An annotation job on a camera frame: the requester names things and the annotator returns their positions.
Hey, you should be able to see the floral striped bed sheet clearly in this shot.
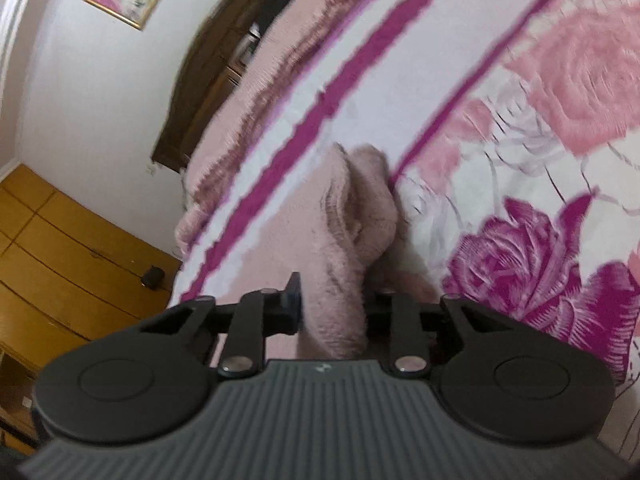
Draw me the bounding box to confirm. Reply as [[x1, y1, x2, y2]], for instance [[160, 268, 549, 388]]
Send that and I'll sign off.
[[171, 0, 639, 462]]

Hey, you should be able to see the yellow wooden wardrobe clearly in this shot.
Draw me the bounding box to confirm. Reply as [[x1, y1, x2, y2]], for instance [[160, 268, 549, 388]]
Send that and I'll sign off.
[[1, 165, 180, 455]]

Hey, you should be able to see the black wardrobe knob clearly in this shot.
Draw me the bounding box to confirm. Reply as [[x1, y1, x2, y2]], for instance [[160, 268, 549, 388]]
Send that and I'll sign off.
[[140, 266, 165, 290]]

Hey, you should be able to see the pink folded blanket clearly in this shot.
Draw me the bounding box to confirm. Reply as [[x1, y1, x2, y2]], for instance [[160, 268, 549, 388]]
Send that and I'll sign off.
[[175, 0, 367, 257]]

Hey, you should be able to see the pink knit cardigan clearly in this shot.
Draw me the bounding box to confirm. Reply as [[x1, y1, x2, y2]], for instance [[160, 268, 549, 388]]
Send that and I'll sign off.
[[204, 144, 438, 359]]

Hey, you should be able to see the dark wooden headboard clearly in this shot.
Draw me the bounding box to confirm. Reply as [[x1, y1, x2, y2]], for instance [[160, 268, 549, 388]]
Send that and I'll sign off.
[[151, 0, 290, 172]]

